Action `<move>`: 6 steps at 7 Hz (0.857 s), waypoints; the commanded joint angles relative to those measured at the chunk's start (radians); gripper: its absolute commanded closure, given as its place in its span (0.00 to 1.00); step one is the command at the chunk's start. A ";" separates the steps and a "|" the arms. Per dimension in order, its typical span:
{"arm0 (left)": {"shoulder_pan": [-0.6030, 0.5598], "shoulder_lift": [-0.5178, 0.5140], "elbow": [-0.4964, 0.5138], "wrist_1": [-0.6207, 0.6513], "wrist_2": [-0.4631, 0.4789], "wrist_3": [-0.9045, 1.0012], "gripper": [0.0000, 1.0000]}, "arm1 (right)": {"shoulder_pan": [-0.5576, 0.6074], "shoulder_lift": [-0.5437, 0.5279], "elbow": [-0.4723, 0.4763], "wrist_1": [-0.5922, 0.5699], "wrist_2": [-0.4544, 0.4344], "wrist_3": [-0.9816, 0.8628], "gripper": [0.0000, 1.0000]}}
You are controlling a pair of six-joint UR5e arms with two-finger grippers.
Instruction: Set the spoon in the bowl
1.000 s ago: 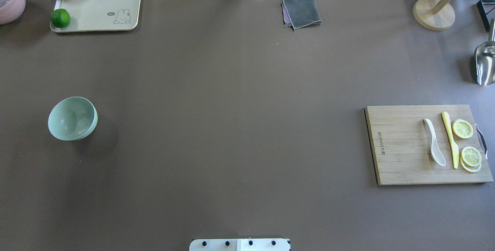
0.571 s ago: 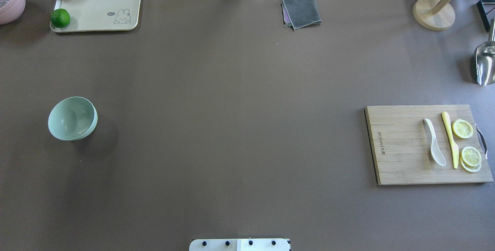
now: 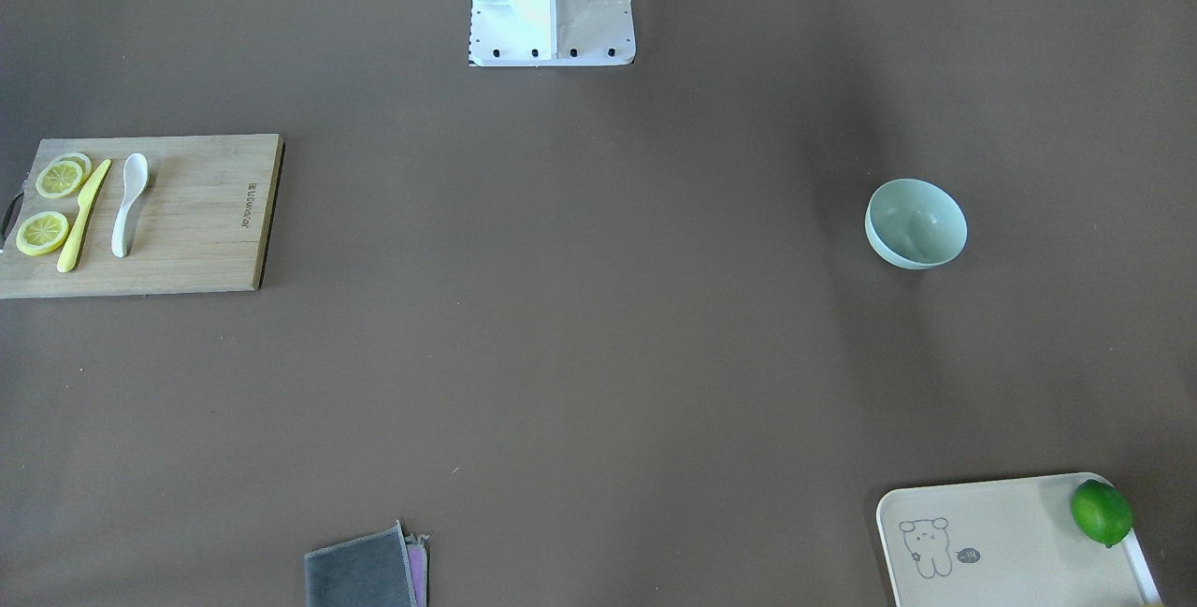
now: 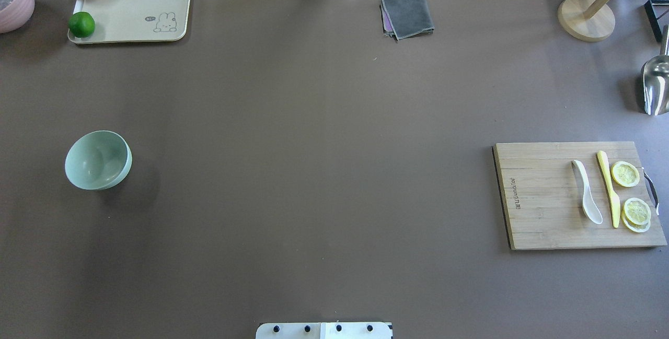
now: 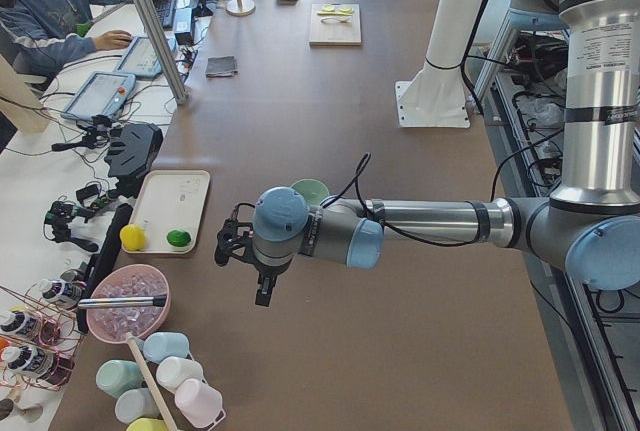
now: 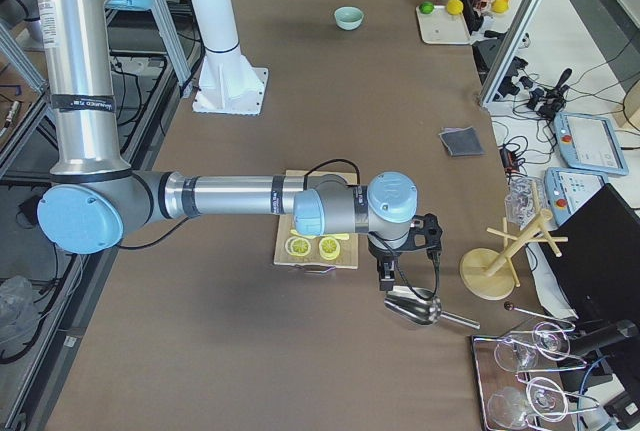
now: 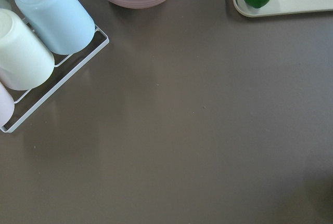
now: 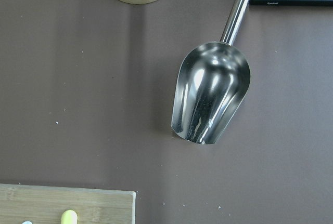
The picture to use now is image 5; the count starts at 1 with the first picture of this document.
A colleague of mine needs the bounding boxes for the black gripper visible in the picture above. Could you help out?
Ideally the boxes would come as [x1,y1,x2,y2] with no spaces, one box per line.
[252,243,293,307]

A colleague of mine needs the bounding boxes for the light green ceramic bowl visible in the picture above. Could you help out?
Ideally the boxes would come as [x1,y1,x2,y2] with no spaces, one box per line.
[291,178,330,206]

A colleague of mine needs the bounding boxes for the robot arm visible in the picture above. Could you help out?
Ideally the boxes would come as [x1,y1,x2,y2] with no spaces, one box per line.
[245,0,639,306]

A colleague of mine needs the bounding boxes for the steel tongs on bowl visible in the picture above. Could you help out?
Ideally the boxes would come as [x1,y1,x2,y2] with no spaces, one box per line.
[77,295,169,310]

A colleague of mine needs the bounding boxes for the pink bowl of ice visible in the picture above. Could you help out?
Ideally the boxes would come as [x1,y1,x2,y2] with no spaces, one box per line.
[86,264,171,344]

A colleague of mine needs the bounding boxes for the green lime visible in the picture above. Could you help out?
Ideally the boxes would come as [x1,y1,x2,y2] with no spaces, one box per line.
[166,229,192,248]

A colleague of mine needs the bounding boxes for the white plastic cup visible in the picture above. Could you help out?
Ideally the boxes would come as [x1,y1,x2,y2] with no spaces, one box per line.
[156,356,204,393]

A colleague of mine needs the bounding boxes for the pink plastic cup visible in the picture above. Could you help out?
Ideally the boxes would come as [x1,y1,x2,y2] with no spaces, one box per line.
[174,378,226,429]

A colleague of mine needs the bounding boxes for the cream rabbit tray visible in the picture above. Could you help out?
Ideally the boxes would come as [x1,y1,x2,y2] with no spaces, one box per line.
[122,170,210,255]

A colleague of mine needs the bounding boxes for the yellow lemon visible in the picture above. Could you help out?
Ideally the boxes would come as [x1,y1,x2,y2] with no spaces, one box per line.
[119,224,146,252]

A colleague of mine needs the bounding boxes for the black flat bar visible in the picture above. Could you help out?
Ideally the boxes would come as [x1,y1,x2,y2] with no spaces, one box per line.
[76,202,135,335]

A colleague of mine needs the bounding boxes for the wooden cup rack pole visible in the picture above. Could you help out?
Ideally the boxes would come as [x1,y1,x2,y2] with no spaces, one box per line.
[125,333,178,431]

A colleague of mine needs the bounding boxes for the pale blue plastic cup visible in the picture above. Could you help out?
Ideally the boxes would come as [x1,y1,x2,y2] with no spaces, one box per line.
[115,388,160,424]

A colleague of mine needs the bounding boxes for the green plastic cup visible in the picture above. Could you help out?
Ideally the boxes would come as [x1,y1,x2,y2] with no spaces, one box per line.
[95,360,143,398]

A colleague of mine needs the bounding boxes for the yellow plastic cup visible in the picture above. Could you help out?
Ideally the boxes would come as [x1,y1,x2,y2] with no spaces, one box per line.
[126,417,168,431]

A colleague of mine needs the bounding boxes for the folded grey cloth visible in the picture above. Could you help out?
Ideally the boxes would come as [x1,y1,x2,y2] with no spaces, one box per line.
[205,56,238,78]

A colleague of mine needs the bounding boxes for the near teach pendant tablet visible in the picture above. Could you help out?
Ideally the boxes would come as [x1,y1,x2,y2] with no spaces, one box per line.
[61,71,137,122]

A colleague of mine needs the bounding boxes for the teach pendant tablet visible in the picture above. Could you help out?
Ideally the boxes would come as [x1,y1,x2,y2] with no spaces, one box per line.
[61,71,137,122]
[114,36,162,79]

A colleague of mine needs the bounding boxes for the far teach pendant tablet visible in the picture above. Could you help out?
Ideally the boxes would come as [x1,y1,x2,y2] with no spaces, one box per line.
[114,36,162,79]

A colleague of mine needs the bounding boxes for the bamboo cutting board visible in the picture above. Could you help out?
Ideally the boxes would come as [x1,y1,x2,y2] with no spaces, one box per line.
[308,3,362,46]

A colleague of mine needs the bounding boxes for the yellow plastic knife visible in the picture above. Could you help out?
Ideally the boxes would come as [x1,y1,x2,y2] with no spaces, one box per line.
[316,11,353,20]

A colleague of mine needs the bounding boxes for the black keyboard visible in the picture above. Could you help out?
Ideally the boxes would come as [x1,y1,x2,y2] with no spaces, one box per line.
[152,0,177,29]

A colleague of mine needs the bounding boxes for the seated person in hoodie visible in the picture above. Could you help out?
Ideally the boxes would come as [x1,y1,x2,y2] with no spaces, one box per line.
[1,0,133,78]

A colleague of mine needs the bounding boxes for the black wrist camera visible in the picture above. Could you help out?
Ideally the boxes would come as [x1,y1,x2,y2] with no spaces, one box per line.
[214,202,256,267]

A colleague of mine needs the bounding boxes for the copper wire bottle rack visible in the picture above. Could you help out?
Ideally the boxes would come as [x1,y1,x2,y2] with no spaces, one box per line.
[1,285,84,391]

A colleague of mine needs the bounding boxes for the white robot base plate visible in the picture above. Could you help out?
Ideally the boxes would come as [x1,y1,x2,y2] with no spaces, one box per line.
[394,81,470,128]

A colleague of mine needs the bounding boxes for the aluminium frame post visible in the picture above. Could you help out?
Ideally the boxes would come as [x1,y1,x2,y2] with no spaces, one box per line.
[133,0,188,105]

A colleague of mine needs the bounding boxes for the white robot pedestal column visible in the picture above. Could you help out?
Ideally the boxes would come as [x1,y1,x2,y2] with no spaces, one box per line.
[423,0,504,71]

